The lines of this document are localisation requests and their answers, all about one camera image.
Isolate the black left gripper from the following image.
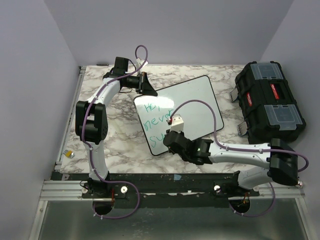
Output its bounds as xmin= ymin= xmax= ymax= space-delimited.
xmin=123 ymin=71 xmax=157 ymax=96

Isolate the white whiteboard black frame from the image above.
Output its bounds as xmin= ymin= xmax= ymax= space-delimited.
xmin=133 ymin=75 xmax=224 ymax=156

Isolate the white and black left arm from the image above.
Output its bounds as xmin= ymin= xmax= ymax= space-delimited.
xmin=75 ymin=57 xmax=158 ymax=198

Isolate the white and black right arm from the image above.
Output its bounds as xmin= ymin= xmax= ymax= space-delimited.
xmin=163 ymin=131 xmax=299 ymax=196

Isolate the black plastic toolbox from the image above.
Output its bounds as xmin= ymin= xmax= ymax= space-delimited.
xmin=229 ymin=61 xmax=307 ymax=144

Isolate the small yellow grey object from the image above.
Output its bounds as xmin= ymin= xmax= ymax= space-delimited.
xmin=63 ymin=149 xmax=74 ymax=159

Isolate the copper metal connector fitting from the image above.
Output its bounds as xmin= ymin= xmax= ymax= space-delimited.
xmin=296 ymin=179 xmax=304 ymax=188

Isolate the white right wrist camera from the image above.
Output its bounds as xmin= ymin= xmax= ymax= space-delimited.
xmin=166 ymin=114 xmax=184 ymax=134

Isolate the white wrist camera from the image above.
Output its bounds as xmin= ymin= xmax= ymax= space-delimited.
xmin=166 ymin=114 xmax=184 ymax=134
xmin=136 ymin=57 xmax=149 ymax=69

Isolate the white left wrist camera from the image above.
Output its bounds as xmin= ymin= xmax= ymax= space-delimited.
xmin=136 ymin=57 xmax=149 ymax=69

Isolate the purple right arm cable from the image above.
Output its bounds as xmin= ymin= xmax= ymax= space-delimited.
xmin=169 ymin=99 xmax=310 ymax=218

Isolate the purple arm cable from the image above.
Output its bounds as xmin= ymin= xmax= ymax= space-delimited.
xmin=169 ymin=99 xmax=310 ymax=218
xmin=81 ymin=44 xmax=150 ymax=220

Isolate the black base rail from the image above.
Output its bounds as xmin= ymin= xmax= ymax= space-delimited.
xmin=82 ymin=172 xmax=259 ymax=209

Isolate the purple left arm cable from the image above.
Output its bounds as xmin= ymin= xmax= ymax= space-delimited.
xmin=81 ymin=44 xmax=150 ymax=220

